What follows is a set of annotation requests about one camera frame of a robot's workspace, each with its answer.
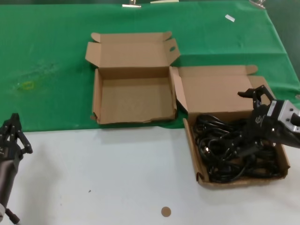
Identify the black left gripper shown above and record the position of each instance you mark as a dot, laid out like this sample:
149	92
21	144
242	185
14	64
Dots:
7	152

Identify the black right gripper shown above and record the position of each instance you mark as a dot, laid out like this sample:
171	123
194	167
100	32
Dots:
257	122

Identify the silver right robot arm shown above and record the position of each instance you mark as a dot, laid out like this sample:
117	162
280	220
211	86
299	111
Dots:
288	110

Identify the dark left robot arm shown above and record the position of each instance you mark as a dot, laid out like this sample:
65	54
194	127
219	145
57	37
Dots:
5	182

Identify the open cardboard box round cutout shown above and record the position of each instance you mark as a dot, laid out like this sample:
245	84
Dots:
211	93

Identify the open cardboard box oval cutout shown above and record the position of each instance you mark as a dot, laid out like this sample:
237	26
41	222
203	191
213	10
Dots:
133	100

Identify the green table cloth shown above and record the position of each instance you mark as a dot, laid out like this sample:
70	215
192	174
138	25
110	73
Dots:
47	47

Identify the white tape piece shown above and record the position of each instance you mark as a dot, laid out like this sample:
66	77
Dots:
230	18

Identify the silver binder clip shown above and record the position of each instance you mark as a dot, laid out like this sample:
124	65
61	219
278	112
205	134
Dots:
131	5
257	4

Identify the brown round cardboard disc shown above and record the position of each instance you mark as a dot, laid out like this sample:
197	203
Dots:
166	212

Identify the beige paper strip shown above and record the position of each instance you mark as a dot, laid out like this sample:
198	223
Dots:
164	1

